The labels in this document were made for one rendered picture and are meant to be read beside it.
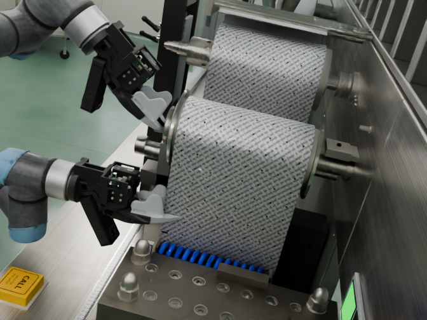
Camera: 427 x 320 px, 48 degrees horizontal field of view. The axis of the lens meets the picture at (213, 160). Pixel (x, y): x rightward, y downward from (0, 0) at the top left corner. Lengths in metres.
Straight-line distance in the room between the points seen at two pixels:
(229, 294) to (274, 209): 0.17
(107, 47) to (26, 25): 0.14
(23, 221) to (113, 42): 0.40
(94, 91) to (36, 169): 0.18
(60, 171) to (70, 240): 0.26
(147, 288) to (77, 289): 0.22
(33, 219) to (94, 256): 0.18
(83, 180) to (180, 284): 0.27
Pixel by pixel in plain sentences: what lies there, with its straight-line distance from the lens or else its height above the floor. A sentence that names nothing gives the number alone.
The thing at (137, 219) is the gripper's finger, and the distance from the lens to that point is 0.90.
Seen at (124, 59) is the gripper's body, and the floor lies 1.36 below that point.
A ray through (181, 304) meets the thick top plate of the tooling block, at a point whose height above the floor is 1.03.
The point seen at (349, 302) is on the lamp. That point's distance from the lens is 0.68.
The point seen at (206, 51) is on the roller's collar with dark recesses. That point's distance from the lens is 1.08.
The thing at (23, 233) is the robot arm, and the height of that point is 0.99.
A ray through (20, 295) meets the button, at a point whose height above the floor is 0.92.
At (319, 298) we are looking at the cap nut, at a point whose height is 1.06.
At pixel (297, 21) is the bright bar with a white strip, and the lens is 1.07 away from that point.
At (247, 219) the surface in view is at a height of 1.13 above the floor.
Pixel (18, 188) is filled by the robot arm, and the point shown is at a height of 1.09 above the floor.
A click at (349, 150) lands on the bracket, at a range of 0.88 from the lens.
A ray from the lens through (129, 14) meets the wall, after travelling 6.79.
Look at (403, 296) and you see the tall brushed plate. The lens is 0.52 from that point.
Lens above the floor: 1.61
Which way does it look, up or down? 26 degrees down
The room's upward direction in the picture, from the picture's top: 12 degrees clockwise
